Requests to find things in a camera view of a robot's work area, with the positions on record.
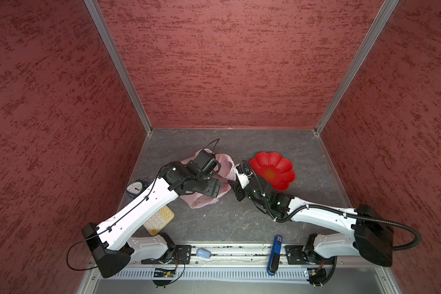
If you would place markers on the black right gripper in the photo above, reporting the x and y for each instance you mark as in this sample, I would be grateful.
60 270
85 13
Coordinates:
237 190

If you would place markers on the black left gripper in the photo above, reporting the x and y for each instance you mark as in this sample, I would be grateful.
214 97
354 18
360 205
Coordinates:
212 188

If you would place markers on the pink plastic bag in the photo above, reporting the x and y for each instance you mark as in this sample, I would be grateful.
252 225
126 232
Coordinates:
227 173

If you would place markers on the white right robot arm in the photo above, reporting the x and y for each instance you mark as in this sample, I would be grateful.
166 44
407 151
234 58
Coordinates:
356 232

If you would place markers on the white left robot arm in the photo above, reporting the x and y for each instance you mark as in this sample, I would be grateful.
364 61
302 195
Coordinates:
112 243

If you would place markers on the red flower-shaped plastic plate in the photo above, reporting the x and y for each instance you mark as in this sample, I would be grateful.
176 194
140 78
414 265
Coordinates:
275 169

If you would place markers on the yellow calculator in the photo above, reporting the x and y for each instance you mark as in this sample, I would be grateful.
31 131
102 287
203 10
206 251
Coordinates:
159 220

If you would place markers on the small light blue object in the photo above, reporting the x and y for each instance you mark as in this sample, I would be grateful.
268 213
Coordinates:
203 253

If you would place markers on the blue black handheld device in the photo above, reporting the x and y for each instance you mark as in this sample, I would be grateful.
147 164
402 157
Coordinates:
275 256

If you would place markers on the green alarm clock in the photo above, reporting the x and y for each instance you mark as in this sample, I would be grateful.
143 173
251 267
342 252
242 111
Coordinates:
136 188

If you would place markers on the left back corner aluminium profile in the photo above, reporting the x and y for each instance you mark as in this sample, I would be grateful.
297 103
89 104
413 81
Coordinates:
104 32

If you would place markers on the corner aluminium profile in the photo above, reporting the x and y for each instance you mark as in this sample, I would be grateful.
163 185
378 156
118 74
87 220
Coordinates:
104 32
381 19

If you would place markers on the right back corner aluminium profile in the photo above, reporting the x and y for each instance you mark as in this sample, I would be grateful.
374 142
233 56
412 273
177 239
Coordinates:
381 19

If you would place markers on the front aluminium rail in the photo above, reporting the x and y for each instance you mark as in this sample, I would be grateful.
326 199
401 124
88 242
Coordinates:
233 255

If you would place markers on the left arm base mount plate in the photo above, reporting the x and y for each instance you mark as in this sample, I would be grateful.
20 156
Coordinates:
173 256

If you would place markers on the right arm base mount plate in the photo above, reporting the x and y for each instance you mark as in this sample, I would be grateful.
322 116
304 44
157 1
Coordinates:
298 255

